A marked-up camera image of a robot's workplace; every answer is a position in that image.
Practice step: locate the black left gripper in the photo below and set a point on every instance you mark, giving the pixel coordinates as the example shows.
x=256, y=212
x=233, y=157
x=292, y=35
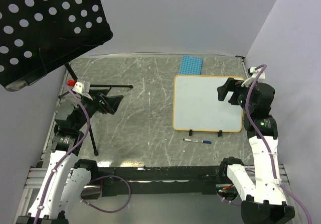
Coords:
x=111, y=103

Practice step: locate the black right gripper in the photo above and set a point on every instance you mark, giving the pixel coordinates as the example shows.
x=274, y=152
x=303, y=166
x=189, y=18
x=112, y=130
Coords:
x=231, y=84

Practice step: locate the yellow framed whiteboard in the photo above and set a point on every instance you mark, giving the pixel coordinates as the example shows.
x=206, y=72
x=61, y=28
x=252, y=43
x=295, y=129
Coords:
x=196, y=106

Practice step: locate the white blue whiteboard marker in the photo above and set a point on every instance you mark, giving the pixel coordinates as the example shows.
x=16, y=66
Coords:
x=197, y=141

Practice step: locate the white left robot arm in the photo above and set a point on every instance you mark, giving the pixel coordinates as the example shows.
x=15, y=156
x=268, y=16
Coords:
x=67, y=175

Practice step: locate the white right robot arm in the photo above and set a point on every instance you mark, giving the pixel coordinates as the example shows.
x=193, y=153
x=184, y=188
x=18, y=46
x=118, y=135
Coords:
x=263, y=200

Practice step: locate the blue studded baseplate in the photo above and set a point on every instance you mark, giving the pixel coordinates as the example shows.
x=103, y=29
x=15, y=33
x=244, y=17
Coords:
x=190, y=65

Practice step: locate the black perforated music stand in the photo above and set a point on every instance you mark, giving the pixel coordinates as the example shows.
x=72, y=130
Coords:
x=39, y=36

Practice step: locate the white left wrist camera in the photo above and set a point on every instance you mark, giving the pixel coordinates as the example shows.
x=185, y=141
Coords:
x=81, y=87

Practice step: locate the wire whiteboard easel stand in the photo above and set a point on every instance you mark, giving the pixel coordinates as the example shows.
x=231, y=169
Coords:
x=204, y=133

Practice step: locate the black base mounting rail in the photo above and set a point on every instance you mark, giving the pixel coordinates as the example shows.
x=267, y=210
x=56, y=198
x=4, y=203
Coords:
x=158, y=180

